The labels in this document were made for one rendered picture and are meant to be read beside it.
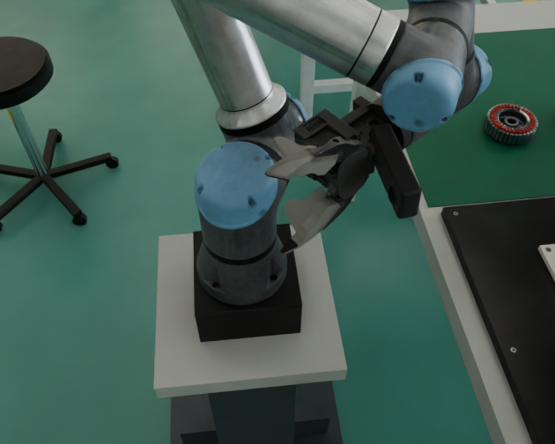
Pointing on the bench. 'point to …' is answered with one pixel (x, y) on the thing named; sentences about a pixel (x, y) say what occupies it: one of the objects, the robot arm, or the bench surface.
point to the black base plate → (522, 303)
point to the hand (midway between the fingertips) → (277, 221)
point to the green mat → (494, 48)
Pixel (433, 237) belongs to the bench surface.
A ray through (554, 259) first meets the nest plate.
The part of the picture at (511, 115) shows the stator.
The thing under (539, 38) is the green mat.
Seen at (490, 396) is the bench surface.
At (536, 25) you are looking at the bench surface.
